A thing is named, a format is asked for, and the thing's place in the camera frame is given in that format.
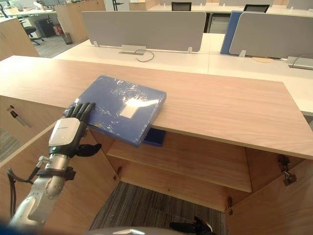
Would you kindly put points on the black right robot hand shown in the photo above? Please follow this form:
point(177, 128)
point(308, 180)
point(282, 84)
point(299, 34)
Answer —
point(193, 226)

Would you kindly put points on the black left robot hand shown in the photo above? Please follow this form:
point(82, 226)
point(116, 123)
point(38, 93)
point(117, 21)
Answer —
point(64, 133)

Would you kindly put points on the blue plastic-wrapped folder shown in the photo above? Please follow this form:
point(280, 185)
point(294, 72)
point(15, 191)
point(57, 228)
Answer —
point(115, 107)

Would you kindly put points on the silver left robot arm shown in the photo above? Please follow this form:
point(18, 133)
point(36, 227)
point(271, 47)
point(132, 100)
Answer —
point(52, 186)

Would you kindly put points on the metal door hinge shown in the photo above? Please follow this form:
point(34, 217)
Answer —
point(286, 171)
point(118, 172)
point(230, 206)

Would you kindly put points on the wooden cabinet shelf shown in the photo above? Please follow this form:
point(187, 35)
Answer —
point(185, 171)

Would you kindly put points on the low wooden cabinet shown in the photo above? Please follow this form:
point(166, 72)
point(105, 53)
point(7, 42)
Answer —
point(14, 41)

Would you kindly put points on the black office chair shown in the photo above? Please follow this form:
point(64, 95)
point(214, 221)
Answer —
point(30, 31)

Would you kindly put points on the tall wooden cabinet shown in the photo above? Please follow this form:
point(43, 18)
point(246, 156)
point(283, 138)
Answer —
point(73, 22)

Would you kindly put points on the wooden office cabinet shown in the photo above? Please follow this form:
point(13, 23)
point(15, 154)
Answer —
point(207, 102)

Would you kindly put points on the white office desk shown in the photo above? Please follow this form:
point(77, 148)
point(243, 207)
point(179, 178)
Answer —
point(220, 63)

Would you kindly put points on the grey robot body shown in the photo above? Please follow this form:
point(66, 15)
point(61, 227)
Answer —
point(127, 231)

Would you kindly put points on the small blue box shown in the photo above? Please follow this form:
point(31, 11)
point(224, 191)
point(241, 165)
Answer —
point(154, 137)

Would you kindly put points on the black mesh trash bin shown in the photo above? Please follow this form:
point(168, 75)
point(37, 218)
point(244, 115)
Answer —
point(67, 38)

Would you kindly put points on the red bag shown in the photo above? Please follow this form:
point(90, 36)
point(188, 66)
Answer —
point(58, 29)

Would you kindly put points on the grey desk divider panel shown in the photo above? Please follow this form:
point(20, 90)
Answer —
point(146, 30)
point(274, 35)

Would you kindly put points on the blue desk divider panel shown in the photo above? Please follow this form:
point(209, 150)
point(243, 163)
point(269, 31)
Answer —
point(228, 31)

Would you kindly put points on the white divider bracket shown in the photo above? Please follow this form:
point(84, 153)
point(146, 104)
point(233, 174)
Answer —
point(96, 44)
point(242, 53)
point(190, 50)

